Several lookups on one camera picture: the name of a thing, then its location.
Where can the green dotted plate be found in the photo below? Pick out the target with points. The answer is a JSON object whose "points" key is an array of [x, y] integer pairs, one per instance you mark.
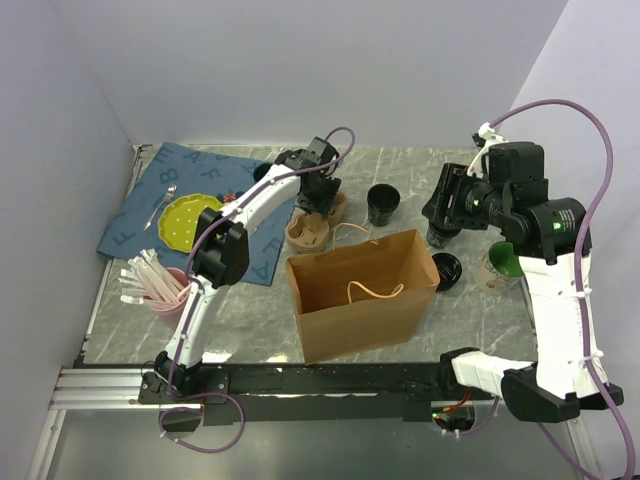
{"points": [[177, 224]]}

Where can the silver fork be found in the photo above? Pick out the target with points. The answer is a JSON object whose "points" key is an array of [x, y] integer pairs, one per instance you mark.
{"points": [[169, 194]]}

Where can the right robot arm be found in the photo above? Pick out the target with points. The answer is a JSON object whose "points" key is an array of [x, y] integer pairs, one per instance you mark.
{"points": [[505, 187]]}

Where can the blue alphabet placemat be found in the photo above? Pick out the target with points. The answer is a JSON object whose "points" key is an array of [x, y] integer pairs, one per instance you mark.
{"points": [[193, 172]]}

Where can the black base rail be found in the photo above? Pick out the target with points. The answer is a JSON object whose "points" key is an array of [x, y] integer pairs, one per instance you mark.
{"points": [[261, 392]]}

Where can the black lid stack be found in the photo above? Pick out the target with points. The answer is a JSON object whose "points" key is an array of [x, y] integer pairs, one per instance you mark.
{"points": [[449, 269]]}

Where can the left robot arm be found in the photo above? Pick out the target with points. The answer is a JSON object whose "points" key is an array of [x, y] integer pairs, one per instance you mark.
{"points": [[220, 254]]}

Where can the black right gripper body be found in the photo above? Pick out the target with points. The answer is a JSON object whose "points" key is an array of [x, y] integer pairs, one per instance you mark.
{"points": [[470, 203]]}

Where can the aluminium frame rail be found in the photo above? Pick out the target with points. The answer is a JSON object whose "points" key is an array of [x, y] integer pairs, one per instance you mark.
{"points": [[85, 389]]}

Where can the black takeout coffee cup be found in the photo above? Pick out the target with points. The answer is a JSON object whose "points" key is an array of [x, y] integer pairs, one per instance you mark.
{"points": [[439, 237]]}

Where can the brown pulp cup carrier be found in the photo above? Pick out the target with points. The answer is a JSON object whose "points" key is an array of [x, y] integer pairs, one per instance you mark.
{"points": [[309, 232]]}

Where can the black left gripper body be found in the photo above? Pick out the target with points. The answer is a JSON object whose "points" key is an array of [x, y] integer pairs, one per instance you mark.
{"points": [[320, 200]]}

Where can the black cup stack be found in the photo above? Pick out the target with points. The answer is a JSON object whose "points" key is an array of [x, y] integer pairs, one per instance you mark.
{"points": [[382, 200]]}

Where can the dark green mug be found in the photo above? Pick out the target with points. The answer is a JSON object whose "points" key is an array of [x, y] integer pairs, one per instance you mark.
{"points": [[260, 171]]}

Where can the brown paper bag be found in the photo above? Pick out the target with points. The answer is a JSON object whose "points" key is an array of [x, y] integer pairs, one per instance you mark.
{"points": [[358, 298]]}

